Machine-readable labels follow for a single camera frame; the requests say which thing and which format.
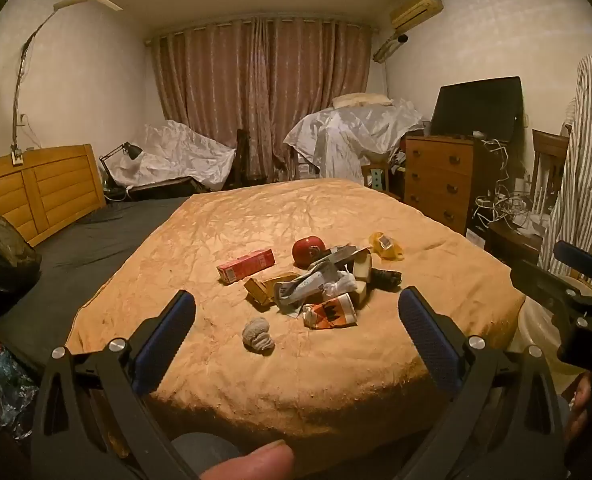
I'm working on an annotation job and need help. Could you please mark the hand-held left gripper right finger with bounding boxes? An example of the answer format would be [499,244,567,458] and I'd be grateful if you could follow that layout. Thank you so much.
[397,286,569,480]

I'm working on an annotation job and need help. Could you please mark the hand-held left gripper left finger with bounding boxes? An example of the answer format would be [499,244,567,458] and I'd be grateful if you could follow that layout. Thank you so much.
[30,289,197,480]

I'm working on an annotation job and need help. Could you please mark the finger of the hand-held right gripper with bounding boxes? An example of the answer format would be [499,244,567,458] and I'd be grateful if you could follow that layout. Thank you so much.
[510,261,592,311]
[553,241,592,296]

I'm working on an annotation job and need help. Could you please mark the white plastic bucket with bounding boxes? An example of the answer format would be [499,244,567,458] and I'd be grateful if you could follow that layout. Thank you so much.
[506,272,592,376]

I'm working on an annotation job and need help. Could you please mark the black wrapper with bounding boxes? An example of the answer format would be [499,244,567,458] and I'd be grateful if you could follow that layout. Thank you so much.
[371,269,402,288]

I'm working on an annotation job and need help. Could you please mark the orange white carton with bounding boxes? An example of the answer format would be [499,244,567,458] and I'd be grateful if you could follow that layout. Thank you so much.
[302,292,358,330]

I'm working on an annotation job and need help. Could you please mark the orange white packet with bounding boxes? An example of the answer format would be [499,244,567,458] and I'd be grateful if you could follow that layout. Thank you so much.
[244,272,302,307]

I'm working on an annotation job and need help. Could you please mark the white printed paper package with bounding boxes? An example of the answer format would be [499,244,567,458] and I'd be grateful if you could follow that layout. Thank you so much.
[274,262,337,317]

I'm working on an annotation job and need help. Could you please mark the person's right hand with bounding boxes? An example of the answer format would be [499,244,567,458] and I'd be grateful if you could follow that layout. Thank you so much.
[566,375,592,442]

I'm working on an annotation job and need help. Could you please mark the person's left hand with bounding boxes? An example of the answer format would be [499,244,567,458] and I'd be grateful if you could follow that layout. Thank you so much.
[198,441,295,480]

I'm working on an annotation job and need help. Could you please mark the dark side table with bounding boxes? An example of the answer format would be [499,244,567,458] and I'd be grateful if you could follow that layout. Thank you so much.
[486,220,544,266]

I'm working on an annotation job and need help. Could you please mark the grey crumpled tissue ball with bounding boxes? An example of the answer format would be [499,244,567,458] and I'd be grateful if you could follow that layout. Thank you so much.
[242,316,276,353]

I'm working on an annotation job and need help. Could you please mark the striped cloth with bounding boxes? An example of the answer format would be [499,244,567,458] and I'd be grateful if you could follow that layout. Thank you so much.
[538,55,592,281]

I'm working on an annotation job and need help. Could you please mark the yellow plastic wrapper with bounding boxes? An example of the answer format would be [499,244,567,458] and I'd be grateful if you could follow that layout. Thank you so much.
[368,231,405,262]

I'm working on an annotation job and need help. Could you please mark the red box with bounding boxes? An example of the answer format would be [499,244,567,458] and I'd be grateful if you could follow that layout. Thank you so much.
[217,249,276,285]

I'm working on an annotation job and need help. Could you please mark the wooden chair back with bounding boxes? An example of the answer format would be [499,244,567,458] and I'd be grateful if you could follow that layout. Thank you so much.
[531,129,569,211]

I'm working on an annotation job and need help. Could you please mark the grey bed sheet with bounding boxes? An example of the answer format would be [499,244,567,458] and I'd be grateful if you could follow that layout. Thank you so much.
[0,195,192,376]

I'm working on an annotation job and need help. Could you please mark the silver foil wrapper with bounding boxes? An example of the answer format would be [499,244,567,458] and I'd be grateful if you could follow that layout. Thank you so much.
[308,244,372,271]

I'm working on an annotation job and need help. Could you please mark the wooden dresser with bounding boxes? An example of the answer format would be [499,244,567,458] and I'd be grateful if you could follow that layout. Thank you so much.
[405,135,477,236]

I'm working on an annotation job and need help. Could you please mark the red round object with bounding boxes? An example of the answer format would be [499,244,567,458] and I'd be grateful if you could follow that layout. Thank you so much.
[292,236,325,267]

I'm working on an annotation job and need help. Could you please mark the small wooden chair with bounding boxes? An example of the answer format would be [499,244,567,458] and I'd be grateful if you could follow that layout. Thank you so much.
[361,162,402,201]

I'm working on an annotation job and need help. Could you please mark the colourful plastic bag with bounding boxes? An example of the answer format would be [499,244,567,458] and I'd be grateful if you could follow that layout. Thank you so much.
[0,317,39,441]

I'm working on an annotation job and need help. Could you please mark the white plastic cover sheet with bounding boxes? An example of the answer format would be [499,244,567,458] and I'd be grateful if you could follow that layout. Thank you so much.
[110,121,237,191]
[283,100,424,181]

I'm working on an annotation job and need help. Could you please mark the black television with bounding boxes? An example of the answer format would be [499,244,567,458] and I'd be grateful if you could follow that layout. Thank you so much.
[430,76,523,142]

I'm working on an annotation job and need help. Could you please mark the wooden headboard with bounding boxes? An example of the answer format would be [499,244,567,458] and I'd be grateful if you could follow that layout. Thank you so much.
[0,144,107,247]

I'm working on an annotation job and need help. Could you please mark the black desk lamp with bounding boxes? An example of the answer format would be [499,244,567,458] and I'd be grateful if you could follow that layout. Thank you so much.
[99,142,144,176]

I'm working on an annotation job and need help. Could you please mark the dark wooden chair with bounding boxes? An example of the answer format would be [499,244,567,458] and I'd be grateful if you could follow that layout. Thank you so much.
[233,129,252,186]

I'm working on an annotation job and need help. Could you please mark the cream pillow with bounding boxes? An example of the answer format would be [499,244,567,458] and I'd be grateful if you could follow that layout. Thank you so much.
[332,91,392,108]

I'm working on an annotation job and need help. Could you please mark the brown curtain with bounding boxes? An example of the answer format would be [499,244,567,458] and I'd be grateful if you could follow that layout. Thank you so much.
[151,16,372,193]

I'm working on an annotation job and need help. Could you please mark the air conditioner pipe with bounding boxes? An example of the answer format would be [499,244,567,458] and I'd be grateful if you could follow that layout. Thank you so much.
[372,32,409,64]

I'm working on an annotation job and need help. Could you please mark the air conditioner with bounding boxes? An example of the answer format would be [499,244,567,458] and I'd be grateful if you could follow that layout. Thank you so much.
[388,0,444,31]

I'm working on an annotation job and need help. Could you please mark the tangle of white cables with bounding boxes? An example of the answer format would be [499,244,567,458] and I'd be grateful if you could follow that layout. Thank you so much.
[473,140,547,226]

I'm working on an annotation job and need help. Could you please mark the wall cable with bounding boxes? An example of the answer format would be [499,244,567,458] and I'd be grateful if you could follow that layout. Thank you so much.
[11,7,57,156]

